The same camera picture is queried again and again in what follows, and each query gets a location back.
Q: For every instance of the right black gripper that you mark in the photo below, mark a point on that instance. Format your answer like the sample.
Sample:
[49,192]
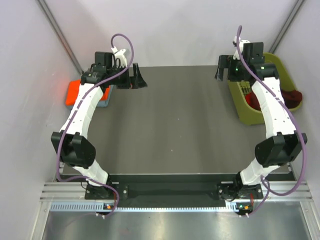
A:
[226,61]

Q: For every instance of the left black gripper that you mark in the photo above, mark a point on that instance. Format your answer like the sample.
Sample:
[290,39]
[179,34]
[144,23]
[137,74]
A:
[135,82]

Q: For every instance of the dark red t-shirt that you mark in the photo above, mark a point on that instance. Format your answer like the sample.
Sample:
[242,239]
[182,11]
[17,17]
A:
[291,99]

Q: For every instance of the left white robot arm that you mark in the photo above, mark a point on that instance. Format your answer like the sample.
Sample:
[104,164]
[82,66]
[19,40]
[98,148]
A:
[70,142]

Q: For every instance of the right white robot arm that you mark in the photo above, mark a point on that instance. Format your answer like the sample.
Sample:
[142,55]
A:
[284,140]

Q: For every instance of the olive green plastic basket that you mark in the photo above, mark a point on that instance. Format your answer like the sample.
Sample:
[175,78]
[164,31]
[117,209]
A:
[238,90]

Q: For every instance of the folded orange t-shirt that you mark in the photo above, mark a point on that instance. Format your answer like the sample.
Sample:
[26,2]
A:
[72,93]

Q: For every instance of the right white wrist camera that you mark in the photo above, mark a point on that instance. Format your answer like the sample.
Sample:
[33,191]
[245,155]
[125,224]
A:
[238,42]

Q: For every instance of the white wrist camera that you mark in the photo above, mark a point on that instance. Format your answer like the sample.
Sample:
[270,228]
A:
[121,54]
[238,42]

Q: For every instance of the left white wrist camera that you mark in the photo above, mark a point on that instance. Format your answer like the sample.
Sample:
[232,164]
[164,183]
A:
[121,54]

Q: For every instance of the aluminium frame rail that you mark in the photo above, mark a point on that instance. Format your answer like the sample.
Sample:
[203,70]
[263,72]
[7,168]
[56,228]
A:
[156,193]

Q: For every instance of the slotted grey cable duct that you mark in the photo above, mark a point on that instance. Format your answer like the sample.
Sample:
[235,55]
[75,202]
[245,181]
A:
[103,207]

